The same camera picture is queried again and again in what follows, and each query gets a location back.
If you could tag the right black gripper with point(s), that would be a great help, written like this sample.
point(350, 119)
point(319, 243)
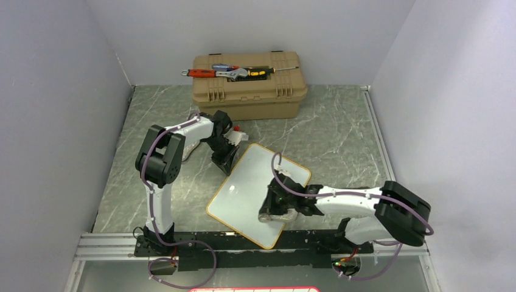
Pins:
point(269, 207)

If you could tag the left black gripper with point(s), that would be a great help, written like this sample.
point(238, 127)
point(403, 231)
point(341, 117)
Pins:
point(223, 161)

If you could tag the grey mesh scrubbing pad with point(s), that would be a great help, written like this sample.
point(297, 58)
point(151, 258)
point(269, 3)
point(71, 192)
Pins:
point(290, 216)

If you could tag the yellow framed whiteboard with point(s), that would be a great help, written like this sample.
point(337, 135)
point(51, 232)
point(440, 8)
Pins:
point(237, 202)

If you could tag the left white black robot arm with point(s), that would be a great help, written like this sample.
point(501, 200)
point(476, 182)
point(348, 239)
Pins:
point(160, 159)

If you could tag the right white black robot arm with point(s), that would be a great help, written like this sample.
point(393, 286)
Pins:
point(387, 212)

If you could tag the grey scrubbing pad left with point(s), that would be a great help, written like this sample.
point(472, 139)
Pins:
point(188, 150)

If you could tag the tan plastic toolbox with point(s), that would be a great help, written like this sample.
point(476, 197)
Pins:
point(274, 96)

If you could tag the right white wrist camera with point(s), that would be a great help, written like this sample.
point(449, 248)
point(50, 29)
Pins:
point(283, 171)

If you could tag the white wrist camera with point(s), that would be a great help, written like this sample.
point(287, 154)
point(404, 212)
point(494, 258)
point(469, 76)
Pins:
point(283, 171)
point(236, 136)

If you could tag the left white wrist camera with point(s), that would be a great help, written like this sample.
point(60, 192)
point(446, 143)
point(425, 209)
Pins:
point(236, 136)

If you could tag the black aluminium base frame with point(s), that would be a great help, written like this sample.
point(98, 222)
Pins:
point(203, 250)

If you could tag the red handled adjustable wrench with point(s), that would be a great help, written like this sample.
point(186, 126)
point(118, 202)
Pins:
point(209, 73)

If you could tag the yellow black handled screwdriver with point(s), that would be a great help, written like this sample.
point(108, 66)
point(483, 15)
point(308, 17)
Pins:
point(254, 72)

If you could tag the blue red handled screwdriver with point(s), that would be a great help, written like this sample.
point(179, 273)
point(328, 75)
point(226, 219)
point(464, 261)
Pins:
point(225, 67)

